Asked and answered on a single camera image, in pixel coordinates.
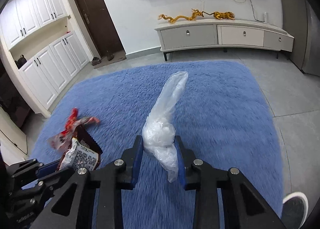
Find pair of shoes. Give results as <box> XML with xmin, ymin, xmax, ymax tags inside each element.
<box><xmin>91</xmin><ymin>50</ymin><xmax>114</xmax><ymax>68</ymax></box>

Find brown chocolate wrapper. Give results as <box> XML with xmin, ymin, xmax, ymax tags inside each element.
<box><xmin>56</xmin><ymin>125</ymin><xmax>103</xmax><ymax>171</ymax></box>

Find white printed plastic bag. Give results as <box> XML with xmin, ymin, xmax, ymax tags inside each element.
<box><xmin>142</xmin><ymin>71</ymin><xmax>189</xmax><ymax>183</ymax></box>

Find grey double door refrigerator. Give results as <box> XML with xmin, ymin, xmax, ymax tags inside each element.
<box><xmin>281</xmin><ymin>0</ymin><xmax>319</xmax><ymax>76</ymax></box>

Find golden dragon figurine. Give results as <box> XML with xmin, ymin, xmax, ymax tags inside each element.
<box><xmin>158</xmin><ymin>9</ymin><xmax>204</xmax><ymax>24</ymax></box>

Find red snack bag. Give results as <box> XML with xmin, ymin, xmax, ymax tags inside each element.
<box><xmin>48</xmin><ymin>107</ymin><xmax>100</xmax><ymax>151</ymax></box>

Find white rimmed trash bin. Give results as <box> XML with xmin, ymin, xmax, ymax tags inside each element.
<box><xmin>281</xmin><ymin>192</ymin><xmax>309</xmax><ymax>229</ymax></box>

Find blue fluffy blanket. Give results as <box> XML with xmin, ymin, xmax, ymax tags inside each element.
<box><xmin>30</xmin><ymin>61</ymin><xmax>283</xmax><ymax>228</ymax></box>

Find dark brown entrance door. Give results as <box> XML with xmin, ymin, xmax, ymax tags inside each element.
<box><xmin>75</xmin><ymin>0</ymin><xmax>123</xmax><ymax>61</ymax></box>

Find white wall cabinets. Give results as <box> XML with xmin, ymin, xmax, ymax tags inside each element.
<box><xmin>1</xmin><ymin>0</ymin><xmax>92</xmax><ymax>117</ymax></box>

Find white low tv cabinet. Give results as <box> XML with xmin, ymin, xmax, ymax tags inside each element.
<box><xmin>155</xmin><ymin>19</ymin><xmax>295</xmax><ymax>59</ymax></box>

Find golden tiger figurine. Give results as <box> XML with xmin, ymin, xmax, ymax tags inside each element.
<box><xmin>203</xmin><ymin>11</ymin><xmax>235</xmax><ymax>20</ymax></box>

